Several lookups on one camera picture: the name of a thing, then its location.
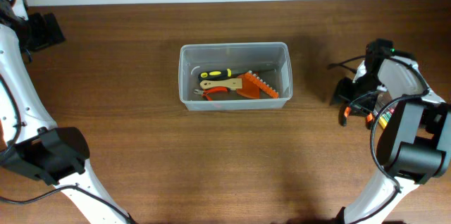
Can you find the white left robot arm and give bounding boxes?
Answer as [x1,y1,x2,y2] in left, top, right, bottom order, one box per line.
[1,0,134,223]

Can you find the clear screwdriver set case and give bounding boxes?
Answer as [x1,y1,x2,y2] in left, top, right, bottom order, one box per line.
[373,92,397,130]

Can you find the clear plastic container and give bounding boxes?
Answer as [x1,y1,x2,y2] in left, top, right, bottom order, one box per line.
[178,42,293,111]

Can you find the yellow black handled file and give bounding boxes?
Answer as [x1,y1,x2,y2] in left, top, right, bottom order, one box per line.
[197,63,278,82]

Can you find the red black diagonal cutters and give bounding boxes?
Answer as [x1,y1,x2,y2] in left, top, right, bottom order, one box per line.
[193,87,230,101]

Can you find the orange scraper wooden handle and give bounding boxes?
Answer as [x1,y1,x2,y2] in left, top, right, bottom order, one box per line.
[199,75,260,99]

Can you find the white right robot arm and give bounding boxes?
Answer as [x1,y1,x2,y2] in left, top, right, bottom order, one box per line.
[330,39,450,223]

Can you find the orange black needle-nose pliers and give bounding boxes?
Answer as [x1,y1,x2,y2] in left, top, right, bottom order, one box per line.
[338,104,375,130]

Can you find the orange perforated plastic bar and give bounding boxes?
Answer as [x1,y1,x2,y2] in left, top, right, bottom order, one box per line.
[245,71,279,99]

